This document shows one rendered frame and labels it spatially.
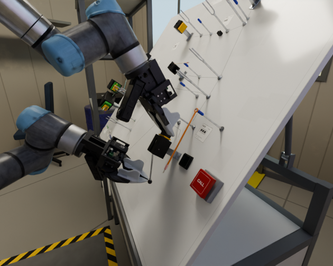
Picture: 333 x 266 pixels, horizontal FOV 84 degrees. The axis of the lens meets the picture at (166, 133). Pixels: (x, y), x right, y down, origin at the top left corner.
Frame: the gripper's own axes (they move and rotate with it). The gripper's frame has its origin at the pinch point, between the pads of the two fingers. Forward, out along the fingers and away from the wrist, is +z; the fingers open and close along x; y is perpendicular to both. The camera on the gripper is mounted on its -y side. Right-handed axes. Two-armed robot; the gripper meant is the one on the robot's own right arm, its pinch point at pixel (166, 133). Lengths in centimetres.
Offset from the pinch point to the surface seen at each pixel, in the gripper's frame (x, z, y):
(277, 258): -23, 48, 3
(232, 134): -16.4, 3.3, 9.5
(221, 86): -3.7, -2.4, 21.7
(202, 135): -6.9, 4.5, 6.8
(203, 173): -17.3, 5.2, -2.8
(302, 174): -17, 39, 31
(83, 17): 94, -53, 21
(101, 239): 91, 87, -69
